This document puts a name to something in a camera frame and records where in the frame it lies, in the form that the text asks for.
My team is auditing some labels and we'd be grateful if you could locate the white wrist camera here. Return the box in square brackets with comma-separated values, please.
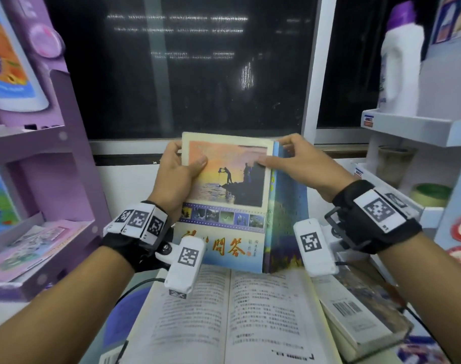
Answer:
[293, 218, 340, 278]
[155, 236, 207, 300]

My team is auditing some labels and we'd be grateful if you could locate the person's right hand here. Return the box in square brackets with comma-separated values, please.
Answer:
[257, 133, 358, 203]

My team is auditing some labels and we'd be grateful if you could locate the white window frame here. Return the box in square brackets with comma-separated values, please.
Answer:
[89, 0, 369, 156]

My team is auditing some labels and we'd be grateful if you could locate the white display shelf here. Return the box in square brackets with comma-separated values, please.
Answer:
[353, 45, 461, 269]

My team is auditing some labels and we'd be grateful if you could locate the white bottle orange label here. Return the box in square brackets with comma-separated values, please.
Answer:
[0, 0, 50, 112]

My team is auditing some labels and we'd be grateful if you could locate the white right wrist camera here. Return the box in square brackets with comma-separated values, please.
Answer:
[293, 218, 340, 278]

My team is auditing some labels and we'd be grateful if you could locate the white bottle purple cap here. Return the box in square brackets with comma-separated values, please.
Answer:
[377, 1, 425, 117]

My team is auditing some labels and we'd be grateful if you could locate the black cable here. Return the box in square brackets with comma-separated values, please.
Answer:
[116, 277, 166, 304]

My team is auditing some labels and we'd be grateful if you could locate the closed book with barcode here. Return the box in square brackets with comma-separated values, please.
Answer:
[313, 258, 414, 363]

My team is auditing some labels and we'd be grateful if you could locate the person's left hand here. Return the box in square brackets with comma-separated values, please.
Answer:
[149, 141, 208, 223]

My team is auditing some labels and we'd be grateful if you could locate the black right wrist strap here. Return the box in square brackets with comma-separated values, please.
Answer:
[324, 180, 423, 255]

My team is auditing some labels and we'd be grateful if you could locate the person's left forearm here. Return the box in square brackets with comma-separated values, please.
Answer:
[0, 244, 137, 364]

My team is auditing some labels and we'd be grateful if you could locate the person's right forearm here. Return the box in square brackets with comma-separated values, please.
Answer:
[375, 231, 461, 364]

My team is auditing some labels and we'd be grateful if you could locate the open text book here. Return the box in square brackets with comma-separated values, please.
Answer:
[120, 264, 343, 364]

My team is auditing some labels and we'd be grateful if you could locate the black left wrist strap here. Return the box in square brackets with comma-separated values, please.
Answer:
[101, 201, 175, 273]

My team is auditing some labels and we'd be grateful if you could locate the blue round stool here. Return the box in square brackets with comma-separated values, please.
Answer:
[102, 287, 152, 350]

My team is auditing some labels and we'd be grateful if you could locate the grey cup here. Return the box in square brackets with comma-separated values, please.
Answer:
[376, 145, 418, 189]

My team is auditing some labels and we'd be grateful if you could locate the pink flat box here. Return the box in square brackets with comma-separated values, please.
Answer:
[0, 219, 91, 283]

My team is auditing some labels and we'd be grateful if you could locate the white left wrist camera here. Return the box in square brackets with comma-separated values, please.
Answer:
[155, 236, 207, 300]

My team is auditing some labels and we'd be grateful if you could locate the sunset cover book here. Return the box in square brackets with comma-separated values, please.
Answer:
[173, 132, 311, 274]

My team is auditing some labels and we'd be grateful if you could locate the purple display shelf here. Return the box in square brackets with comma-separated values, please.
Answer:
[0, 0, 113, 303]

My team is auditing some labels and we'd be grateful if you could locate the black wrist strap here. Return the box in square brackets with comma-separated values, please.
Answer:
[101, 201, 175, 273]
[324, 180, 423, 255]

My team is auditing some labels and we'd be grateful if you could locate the green tape roll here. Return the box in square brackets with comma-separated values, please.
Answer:
[409, 183, 453, 208]

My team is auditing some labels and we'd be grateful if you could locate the colourful poster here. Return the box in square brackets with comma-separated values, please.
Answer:
[431, 0, 461, 46]

